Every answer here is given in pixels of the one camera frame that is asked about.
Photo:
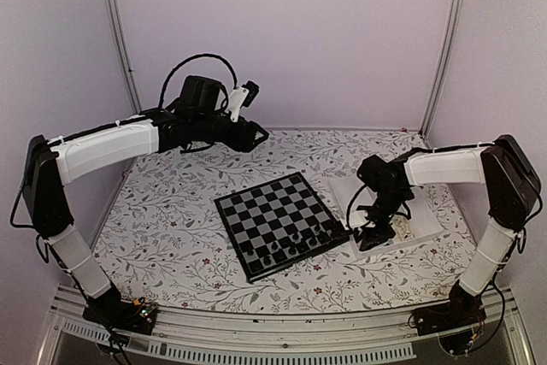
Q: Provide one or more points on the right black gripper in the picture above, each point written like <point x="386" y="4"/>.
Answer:
<point x="378" y="237"/>

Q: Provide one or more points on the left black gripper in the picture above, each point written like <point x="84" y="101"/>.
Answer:
<point x="243" y="139"/>

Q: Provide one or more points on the white plastic compartment tray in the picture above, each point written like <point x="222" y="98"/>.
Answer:
<point x="413" y="224"/>

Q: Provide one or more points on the black and grey chessboard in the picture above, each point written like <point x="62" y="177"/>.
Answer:
<point x="263" y="214"/>

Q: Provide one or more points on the black chess piece twelfth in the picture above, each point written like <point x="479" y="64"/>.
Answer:
<point x="285" y="243"/>

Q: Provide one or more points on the black chess piece eleventh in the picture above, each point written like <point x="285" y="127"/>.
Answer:
<point x="279" y="256"/>

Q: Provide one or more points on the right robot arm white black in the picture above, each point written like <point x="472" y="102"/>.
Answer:
<point x="512" y="191"/>

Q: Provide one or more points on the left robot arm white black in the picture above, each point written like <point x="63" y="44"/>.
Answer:
<point x="54" y="164"/>

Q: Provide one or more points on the floral patterned tablecloth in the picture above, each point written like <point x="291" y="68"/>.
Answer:
<point x="165" y="240"/>

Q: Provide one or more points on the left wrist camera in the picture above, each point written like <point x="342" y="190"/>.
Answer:
<point x="239" y="97"/>

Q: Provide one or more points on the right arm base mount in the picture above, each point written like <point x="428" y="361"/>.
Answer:
<point x="459" y="327"/>

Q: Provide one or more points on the front aluminium rail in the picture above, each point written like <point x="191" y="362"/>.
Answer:
<point x="184" y="336"/>

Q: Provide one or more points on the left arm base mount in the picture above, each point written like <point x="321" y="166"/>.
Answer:
<point x="137" y="316"/>

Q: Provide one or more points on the right aluminium frame post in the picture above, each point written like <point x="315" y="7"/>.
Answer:
<point x="453" y="17"/>

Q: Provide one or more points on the aluminium frame post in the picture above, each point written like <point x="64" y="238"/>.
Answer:
<point x="122" y="53"/>
<point x="453" y="17"/>

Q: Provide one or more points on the left aluminium frame post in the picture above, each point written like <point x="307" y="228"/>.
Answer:
<point x="122" y="53"/>

